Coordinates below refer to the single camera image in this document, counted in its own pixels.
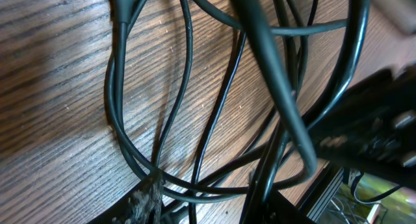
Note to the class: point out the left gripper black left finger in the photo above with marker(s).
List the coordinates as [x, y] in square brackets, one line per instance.
[141, 205]

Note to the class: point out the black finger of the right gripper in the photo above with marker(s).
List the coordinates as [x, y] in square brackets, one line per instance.
[372, 128]

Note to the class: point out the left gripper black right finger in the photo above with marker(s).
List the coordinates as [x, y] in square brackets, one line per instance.
[277, 209]

